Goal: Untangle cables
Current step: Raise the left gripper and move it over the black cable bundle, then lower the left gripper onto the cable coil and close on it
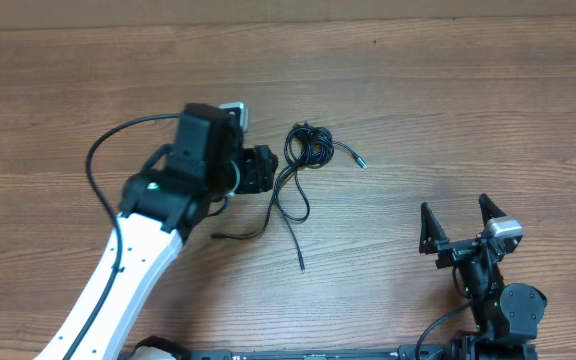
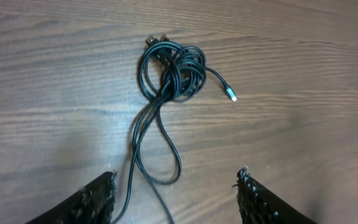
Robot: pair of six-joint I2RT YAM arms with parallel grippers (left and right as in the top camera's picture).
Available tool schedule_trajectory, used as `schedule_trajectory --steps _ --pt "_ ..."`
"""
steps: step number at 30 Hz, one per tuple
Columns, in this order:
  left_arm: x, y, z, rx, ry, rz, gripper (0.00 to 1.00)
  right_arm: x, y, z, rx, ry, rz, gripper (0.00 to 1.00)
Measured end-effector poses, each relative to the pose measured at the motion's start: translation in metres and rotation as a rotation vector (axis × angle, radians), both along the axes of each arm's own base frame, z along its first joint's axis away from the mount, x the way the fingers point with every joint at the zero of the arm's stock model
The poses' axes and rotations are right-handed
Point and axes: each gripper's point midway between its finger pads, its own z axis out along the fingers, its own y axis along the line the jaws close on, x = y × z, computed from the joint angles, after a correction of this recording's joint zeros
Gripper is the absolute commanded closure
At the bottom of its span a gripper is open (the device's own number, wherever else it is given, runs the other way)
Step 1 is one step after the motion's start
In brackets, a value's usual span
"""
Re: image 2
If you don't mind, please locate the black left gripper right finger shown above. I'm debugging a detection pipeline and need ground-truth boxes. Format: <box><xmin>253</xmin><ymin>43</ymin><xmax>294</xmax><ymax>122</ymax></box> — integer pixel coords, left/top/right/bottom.
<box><xmin>235</xmin><ymin>166</ymin><xmax>315</xmax><ymax>224</ymax></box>

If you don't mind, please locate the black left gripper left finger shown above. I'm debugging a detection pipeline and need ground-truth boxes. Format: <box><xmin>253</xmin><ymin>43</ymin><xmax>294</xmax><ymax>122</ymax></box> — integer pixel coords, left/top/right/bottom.
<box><xmin>27</xmin><ymin>170</ymin><xmax>117</xmax><ymax>224</ymax></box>

